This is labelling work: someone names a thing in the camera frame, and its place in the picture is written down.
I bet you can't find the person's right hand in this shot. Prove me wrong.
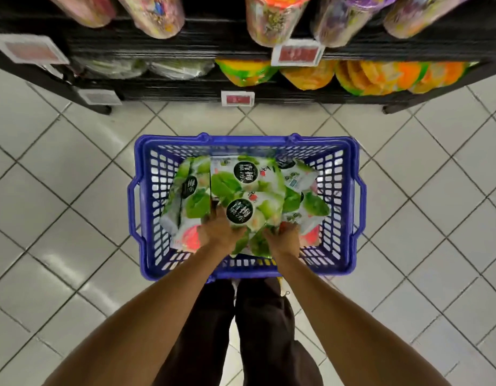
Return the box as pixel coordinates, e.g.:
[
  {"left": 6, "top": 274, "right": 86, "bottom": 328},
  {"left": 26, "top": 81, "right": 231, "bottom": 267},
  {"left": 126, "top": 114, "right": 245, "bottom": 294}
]
[{"left": 263, "top": 221, "right": 303, "bottom": 258}]

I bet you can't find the person's left hand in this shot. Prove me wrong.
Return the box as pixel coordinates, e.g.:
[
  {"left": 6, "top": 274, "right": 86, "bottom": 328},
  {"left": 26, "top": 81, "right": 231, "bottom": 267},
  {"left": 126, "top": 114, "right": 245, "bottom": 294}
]
[{"left": 196, "top": 205, "right": 247, "bottom": 255}]

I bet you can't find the red jelly bag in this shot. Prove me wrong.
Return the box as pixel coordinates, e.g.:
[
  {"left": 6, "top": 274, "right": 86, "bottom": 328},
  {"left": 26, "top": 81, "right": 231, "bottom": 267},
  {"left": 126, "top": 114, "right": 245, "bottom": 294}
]
[
  {"left": 170, "top": 222, "right": 203, "bottom": 254},
  {"left": 298, "top": 224, "right": 322, "bottom": 249}
]

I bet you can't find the green jelly bag black label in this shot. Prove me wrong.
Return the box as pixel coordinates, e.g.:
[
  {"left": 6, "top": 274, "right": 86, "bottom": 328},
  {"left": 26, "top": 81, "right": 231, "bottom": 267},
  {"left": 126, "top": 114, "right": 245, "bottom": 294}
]
[
  {"left": 281, "top": 187, "right": 332, "bottom": 237},
  {"left": 210, "top": 153, "right": 288, "bottom": 197},
  {"left": 217, "top": 190, "right": 288, "bottom": 260}
]

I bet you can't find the blue plastic shopping basket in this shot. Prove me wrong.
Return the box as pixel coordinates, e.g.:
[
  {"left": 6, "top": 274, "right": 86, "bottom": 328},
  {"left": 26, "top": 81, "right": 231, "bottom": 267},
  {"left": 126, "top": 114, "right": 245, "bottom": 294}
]
[{"left": 127, "top": 132, "right": 368, "bottom": 283}]

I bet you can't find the black low shelf rack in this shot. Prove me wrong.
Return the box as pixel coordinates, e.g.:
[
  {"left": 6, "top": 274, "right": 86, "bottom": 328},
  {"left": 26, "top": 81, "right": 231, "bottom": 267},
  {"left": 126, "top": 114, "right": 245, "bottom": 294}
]
[{"left": 0, "top": 0, "right": 496, "bottom": 116}]

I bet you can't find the red cartoon jelly cup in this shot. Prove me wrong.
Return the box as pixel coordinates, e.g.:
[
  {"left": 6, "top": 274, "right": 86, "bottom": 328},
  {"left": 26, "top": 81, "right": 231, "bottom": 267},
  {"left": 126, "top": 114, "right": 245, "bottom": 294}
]
[{"left": 245, "top": 0, "right": 314, "bottom": 48}]

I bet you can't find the purple cartoon jelly cup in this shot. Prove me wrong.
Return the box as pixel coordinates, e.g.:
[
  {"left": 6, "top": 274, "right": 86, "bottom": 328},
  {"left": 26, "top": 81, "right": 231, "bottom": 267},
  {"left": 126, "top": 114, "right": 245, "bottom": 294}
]
[
  {"left": 384, "top": 0, "right": 479, "bottom": 40},
  {"left": 312, "top": 0, "right": 400, "bottom": 49}
]

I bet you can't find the person's left forearm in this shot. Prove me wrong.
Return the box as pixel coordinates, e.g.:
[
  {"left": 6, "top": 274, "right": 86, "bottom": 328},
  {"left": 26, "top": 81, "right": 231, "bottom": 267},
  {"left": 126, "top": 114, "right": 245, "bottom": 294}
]
[{"left": 42, "top": 244, "right": 232, "bottom": 386}]

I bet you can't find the person's right forearm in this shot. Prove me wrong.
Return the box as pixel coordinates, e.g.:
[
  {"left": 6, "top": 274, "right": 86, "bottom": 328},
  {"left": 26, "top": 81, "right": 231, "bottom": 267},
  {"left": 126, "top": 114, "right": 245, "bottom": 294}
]
[{"left": 274, "top": 253, "right": 452, "bottom": 386}]

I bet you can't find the person's right leg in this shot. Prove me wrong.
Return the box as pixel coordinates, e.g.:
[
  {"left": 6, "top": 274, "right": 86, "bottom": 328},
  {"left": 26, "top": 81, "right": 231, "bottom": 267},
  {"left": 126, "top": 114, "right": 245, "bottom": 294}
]
[{"left": 234, "top": 277, "right": 324, "bottom": 386}]

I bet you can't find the person's leg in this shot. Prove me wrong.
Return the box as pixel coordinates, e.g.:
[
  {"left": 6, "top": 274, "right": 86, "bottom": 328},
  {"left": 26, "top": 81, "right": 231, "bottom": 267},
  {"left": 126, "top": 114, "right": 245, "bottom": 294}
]
[
  {"left": 153, "top": 279, "right": 237, "bottom": 386},
  {"left": 234, "top": 277, "right": 324, "bottom": 386}
]

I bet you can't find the person's left leg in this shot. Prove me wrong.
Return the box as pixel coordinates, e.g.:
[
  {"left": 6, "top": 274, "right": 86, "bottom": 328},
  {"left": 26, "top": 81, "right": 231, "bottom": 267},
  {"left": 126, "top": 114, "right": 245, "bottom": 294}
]
[{"left": 153, "top": 279, "right": 237, "bottom": 386}]

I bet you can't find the red price tag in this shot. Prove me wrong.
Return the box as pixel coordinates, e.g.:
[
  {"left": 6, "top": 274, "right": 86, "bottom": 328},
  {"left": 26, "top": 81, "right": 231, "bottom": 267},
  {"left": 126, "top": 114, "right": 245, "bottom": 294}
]
[
  {"left": 270, "top": 39, "right": 326, "bottom": 68},
  {"left": 220, "top": 90, "right": 256, "bottom": 109},
  {"left": 0, "top": 33, "right": 71, "bottom": 66}
]

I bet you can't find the white price tag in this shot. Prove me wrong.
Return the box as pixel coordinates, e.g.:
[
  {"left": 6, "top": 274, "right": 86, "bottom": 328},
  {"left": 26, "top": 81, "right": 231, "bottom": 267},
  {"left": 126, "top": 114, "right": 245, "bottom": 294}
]
[{"left": 76, "top": 88, "right": 123, "bottom": 107}]

